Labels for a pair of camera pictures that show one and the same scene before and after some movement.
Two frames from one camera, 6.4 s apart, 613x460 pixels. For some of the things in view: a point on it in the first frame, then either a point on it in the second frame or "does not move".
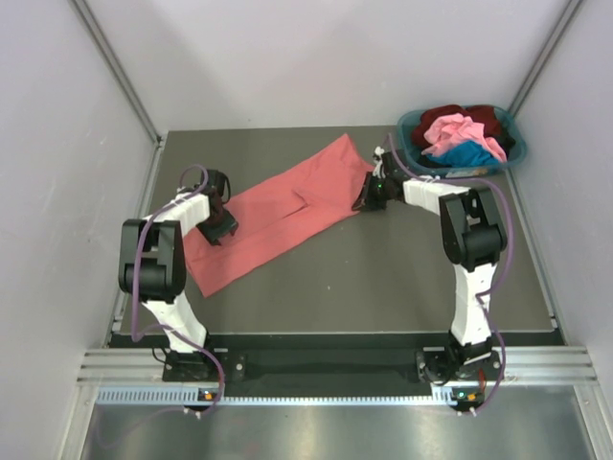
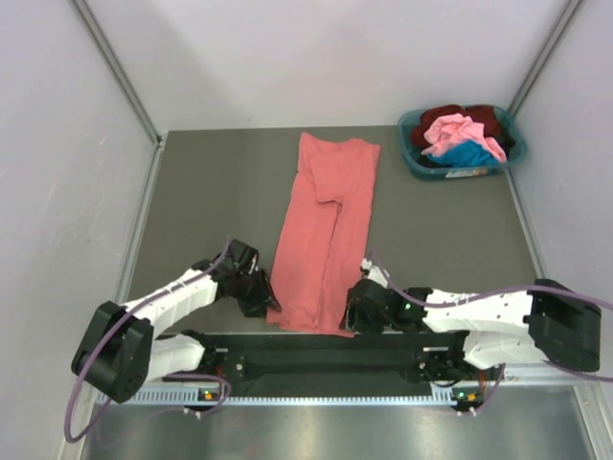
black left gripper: (229, 225) → (264, 296)
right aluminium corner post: (545, 57) does not move
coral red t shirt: (279, 213) → (325, 245)
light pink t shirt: (453, 128) does not move
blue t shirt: (465, 153) does not move
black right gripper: (367, 201) → (353, 321)
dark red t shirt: (484, 115) does not move
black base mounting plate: (332, 362) does not move
